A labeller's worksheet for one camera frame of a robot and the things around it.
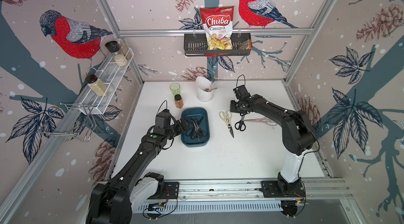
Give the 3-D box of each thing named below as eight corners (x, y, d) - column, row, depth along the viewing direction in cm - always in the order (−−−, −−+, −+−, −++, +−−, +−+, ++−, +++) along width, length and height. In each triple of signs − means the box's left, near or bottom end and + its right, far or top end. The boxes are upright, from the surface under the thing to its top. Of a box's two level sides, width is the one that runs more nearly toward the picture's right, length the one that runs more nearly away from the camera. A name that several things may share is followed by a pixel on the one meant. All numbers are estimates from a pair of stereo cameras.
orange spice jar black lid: (175, 108, 107) (173, 100, 100) (176, 102, 110) (174, 94, 103) (182, 108, 107) (181, 100, 100) (183, 102, 110) (181, 94, 103)
